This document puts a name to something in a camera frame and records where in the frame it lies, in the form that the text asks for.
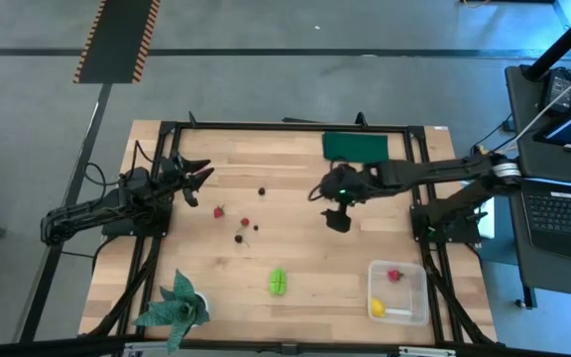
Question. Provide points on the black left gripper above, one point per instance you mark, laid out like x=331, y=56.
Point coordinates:
x=176, y=176

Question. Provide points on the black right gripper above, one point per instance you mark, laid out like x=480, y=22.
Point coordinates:
x=360, y=183

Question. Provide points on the red toy strawberry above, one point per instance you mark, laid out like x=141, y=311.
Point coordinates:
x=245, y=221
x=393, y=275
x=219, y=212

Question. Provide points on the yellow toy lemon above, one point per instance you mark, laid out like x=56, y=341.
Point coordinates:
x=377, y=308

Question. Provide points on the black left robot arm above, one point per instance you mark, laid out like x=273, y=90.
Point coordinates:
x=87, y=212

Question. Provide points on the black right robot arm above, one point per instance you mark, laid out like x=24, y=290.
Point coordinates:
x=439, y=171

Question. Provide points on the clear plastic tupperware container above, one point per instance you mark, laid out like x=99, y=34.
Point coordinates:
x=414, y=297

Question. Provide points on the dark green cloth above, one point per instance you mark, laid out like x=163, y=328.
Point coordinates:
x=355, y=147

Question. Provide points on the dark toy fruit with stem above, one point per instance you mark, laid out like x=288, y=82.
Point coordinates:
x=238, y=238

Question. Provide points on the green toy starfruit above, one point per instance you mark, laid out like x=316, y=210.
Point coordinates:
x=278, y=281

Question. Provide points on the green artificial plant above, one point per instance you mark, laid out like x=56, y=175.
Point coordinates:
x=181, y=305

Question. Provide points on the black orange-striped floor mat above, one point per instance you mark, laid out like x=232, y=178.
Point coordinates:
x=117, y=39

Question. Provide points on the dark grey desk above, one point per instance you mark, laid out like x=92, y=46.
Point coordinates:
x=518, y=99

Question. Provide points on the black laptop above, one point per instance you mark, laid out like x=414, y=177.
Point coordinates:
x=563, y=218

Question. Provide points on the black power adapter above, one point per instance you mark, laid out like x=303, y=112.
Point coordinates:
x=558, y=89

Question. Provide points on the black pole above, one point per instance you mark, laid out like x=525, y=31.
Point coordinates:
x=563, y=42

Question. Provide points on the black frame clamp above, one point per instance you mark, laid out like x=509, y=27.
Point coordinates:
x=361, y=119
x=193, y=120

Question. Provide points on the black aluminium table frame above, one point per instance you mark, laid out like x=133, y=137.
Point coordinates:
x=265, y=126

